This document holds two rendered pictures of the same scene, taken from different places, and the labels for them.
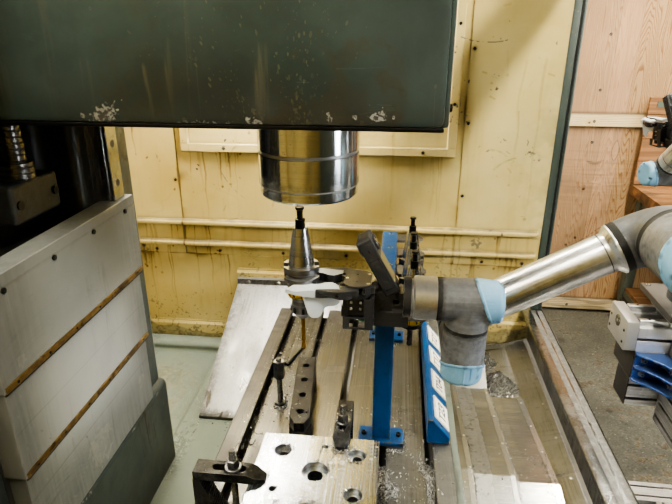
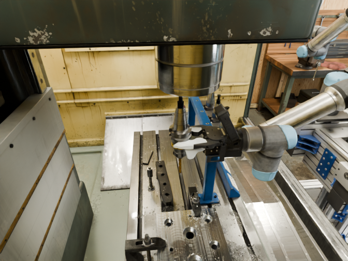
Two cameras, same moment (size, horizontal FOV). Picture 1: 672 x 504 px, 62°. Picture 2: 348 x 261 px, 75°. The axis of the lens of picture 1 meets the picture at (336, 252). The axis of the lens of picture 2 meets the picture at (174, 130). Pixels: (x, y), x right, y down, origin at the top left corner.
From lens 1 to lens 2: 0.42 m
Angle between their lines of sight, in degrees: 16
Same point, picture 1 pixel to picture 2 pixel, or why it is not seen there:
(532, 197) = (247, 66)
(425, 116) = (300, 30)
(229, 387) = (113, 173)
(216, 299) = (95, 128)
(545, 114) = not seen: hidden behind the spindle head
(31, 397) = (16, 241)
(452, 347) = (265, 163)
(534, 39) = not seen: outside the picture
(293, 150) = (190, 59)
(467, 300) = (278, 140)
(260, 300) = (119, 127)
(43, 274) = (6, 160)
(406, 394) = not seen: hidden behind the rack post
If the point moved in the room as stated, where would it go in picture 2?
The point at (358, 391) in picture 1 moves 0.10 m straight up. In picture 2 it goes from (187, 174) to (188, 159)
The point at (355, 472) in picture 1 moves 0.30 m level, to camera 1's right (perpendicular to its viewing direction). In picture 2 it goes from (211, 229) to (287, 213)
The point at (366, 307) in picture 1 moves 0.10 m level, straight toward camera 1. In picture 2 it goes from (221, 149) to (235, 174)
